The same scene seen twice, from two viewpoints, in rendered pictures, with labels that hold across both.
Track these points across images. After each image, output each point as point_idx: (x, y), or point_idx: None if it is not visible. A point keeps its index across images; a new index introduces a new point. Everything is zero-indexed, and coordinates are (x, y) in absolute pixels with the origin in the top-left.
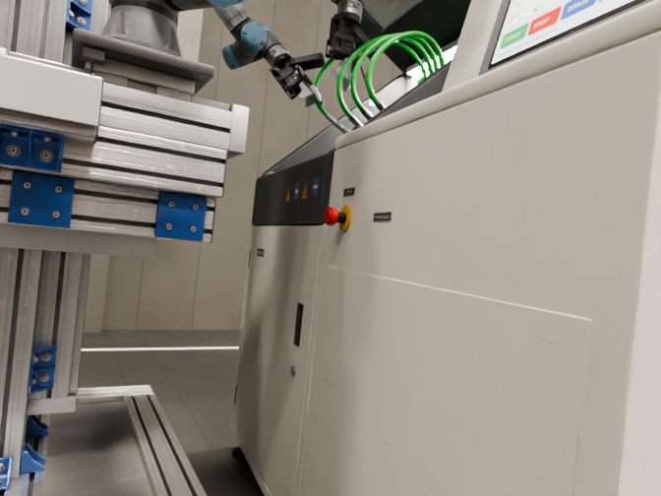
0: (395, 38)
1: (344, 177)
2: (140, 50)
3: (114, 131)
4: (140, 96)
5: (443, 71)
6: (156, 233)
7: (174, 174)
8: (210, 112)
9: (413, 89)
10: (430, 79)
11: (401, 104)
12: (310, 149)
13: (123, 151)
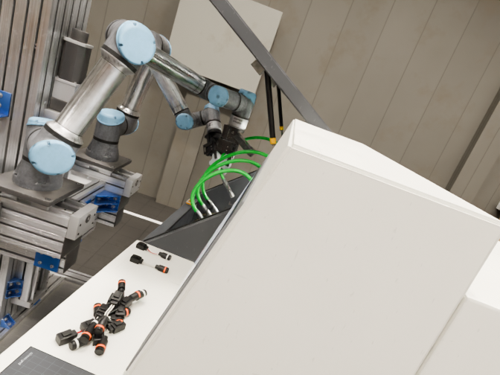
0: (217, 172)
1: None
2: (10, 192)
3: (8, 220)
4: (21, 206)
5: (224, 213)
6: (33, 264)
7: (36, 244)
8: (56, 218)
9: (202, 219)
10: (213, 216)
11: (186, 229)
12: (229, 186)
13: (12, 229)
